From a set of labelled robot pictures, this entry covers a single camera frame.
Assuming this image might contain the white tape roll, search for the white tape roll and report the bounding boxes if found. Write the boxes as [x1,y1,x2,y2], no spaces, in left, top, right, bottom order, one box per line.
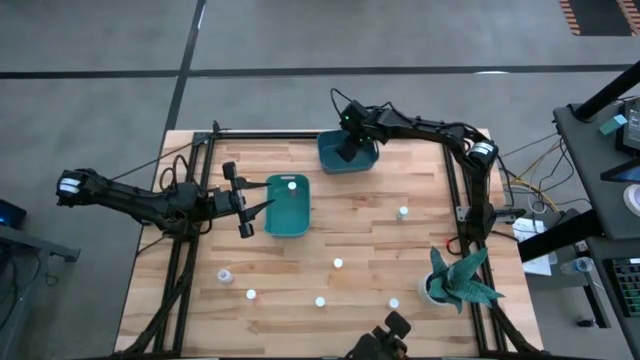
[622,183,640,217]

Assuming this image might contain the teal artificial plant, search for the teal artificial plant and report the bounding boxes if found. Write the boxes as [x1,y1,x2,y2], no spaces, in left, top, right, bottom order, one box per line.
[428,246,505,314]

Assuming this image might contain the yellow cable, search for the yellow cable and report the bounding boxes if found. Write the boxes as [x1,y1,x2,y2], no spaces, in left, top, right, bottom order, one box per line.
[502,177,559,214]

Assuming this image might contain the black device blue light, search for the black device blue light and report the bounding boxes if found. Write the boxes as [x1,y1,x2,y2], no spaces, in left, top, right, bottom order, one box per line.
[0,198,27,230]

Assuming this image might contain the black mat striped edges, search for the black mat striped edges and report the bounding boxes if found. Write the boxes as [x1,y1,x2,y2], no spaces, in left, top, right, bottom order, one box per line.
[558,0,640,37]

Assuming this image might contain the dark grey side desk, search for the dark grey side desk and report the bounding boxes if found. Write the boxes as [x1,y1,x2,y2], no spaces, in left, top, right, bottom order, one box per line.
[552,94,640,360]

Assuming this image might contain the white paper sheet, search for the white paper sheet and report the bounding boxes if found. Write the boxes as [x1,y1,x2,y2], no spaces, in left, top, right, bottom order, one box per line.
[513,217,559,277]

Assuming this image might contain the black aluminium frame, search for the black aluminium frame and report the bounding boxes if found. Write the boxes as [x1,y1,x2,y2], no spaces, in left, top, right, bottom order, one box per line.
[117,119,545,359]

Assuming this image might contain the dark teal plastic bin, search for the dark teal plastic bin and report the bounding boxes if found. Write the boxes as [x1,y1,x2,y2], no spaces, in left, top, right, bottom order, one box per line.
[316,128,380,175]

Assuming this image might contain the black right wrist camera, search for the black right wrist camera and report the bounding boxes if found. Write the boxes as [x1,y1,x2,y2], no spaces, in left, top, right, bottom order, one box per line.
[342,98,371,132]

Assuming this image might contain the black blurry device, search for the black blurry device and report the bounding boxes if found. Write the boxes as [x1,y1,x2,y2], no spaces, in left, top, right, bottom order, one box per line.
[344,310,413,360]

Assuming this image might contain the black desk beam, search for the black desk beam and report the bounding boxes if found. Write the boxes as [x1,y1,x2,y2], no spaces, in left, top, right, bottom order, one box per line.
[517,208,606,264]

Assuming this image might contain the grey metal cart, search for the grey metal cart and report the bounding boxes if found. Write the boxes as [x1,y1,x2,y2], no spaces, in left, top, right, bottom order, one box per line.
[0,199,81,360]

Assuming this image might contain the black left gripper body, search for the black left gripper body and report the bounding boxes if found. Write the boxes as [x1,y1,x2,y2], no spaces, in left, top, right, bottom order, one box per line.
[209,160,256,240]

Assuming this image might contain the clear plastic water bottle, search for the clear plastic water bottle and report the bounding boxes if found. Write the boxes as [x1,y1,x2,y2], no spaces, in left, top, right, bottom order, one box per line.
[559,255,596,276]

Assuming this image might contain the black backlit keyboard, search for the black backlit keyboard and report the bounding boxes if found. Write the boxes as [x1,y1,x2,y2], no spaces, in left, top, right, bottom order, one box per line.
[603,257,640,319]

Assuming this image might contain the black diagonal pole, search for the black diagonal pole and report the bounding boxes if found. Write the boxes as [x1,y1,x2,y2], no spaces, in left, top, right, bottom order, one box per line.
[572,60,640,123]

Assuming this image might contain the small teal box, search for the small teal box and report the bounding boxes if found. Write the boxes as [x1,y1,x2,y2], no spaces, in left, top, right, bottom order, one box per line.
[598,113,629,136]

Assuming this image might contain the light teal plastic bin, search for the light teal plastic bin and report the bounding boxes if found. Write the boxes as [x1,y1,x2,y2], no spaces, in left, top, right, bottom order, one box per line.
[263,173,312,239]

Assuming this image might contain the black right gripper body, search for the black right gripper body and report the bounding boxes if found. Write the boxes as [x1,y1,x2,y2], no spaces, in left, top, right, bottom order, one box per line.
[351,124,378,152]

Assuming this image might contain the white round plant pot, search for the white round plant pot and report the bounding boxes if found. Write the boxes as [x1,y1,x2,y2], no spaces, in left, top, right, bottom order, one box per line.
[417,272,454,307]

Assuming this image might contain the black tablet blue screen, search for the black tablet blue screen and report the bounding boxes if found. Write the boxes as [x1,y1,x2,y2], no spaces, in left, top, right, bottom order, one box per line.
[599,159,640,184]

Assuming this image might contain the black desk monitor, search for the black desk monitor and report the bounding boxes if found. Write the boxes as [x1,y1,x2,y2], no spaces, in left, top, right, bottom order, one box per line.
[614,96,640,156]

